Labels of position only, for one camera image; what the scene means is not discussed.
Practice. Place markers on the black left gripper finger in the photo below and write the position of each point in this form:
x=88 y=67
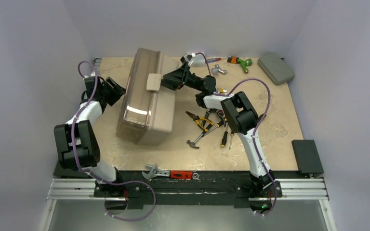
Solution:
x=113 y=88
x=112 y=97

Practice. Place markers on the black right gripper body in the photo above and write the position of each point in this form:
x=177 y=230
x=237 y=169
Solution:
x=183 y=78

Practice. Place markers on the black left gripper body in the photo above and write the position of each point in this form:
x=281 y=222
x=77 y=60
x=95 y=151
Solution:
x=105 y=91

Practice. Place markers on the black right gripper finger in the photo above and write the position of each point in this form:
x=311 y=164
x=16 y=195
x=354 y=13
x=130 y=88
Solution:
x=172 y=83
x=180 y=74

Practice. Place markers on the beige translucent plastic toolbox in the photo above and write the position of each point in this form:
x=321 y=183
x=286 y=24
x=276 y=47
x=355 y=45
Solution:
x=147 y=112

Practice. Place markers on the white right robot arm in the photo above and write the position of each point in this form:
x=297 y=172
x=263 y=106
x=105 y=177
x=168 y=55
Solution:
x=239 y=112

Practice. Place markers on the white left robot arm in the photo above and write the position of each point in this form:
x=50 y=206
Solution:
x=75 y=140

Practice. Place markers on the silver metal socket fitting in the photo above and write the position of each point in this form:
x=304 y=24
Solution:
x=218 y=70

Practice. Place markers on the clear small parts box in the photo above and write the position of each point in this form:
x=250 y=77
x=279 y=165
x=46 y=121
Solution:
x=197 y=59

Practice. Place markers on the red blue small screwdriver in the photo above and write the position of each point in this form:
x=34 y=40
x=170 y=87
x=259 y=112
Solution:
x=212 y=60

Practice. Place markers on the yellow black pliers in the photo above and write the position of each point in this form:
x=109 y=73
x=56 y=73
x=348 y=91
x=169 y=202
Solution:
x=199 y=120

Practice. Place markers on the black thin screwdriver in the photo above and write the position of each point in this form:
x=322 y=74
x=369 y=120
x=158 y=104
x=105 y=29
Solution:
x=231 y=140

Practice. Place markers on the black yellow short screwdriver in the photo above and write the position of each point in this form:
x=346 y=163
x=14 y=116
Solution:
x=224 y=138

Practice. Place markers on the small black hammer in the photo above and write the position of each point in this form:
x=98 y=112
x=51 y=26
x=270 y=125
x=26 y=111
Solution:
x=193 y=144

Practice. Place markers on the grey plastic case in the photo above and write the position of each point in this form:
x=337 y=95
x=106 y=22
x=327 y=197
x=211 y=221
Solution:
x=275 y=68

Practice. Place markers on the black left side block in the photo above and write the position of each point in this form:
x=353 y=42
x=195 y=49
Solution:
x=62 y=173

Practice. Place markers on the black block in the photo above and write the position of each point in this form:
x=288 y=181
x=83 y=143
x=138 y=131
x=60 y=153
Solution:
x=307 y=158
x=62 y=173

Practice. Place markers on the black right side block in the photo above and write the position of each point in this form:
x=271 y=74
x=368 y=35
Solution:
x=307 y=158

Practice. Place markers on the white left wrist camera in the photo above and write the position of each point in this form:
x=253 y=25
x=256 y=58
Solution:
x=90 y=75

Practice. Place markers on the green orange hose nozzle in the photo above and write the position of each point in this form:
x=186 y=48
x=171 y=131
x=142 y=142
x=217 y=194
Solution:
x=243 y=63

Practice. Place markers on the red handled adjustable wrench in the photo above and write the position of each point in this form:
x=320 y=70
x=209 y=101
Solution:
x=152 y=171

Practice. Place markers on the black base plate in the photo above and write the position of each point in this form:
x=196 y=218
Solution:
x=231 y=188

